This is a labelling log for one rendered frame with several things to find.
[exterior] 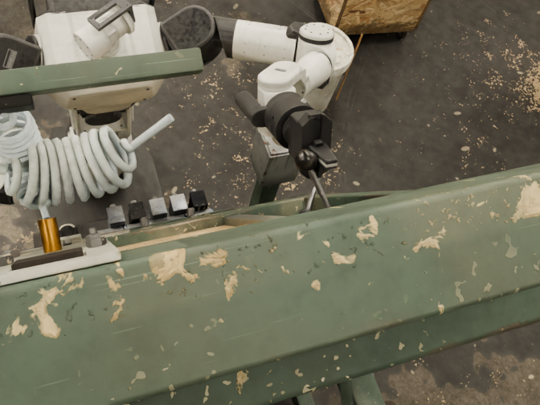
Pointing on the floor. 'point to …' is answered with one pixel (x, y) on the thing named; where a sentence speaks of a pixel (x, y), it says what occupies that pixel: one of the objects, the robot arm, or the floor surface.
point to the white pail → (344, 49)
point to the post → (261, 194)
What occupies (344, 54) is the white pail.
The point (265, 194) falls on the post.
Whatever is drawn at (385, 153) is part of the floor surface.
